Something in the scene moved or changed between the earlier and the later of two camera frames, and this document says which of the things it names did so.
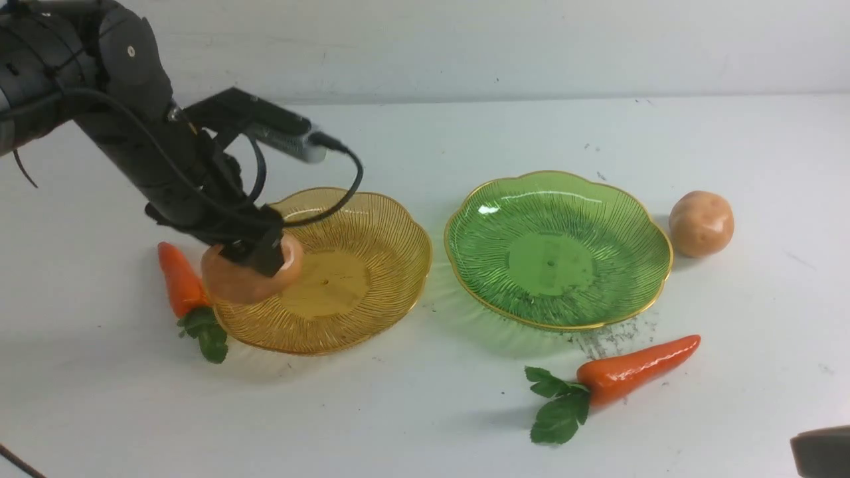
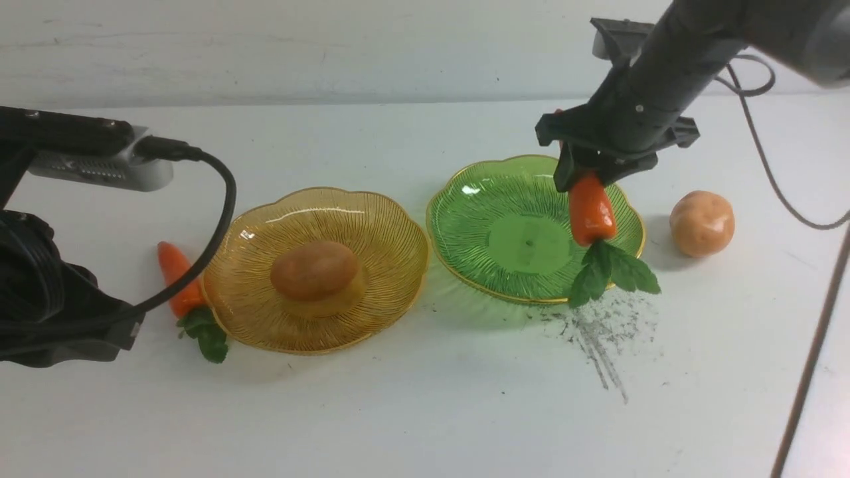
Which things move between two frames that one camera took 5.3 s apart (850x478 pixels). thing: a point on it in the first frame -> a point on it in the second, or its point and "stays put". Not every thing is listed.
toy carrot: [195, 312] stays put
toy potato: [230, 284] -> [314, 270]
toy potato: [701, 223] stays put
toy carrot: [599, 380] -> [592, 225]
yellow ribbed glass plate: [362, 271] stays put
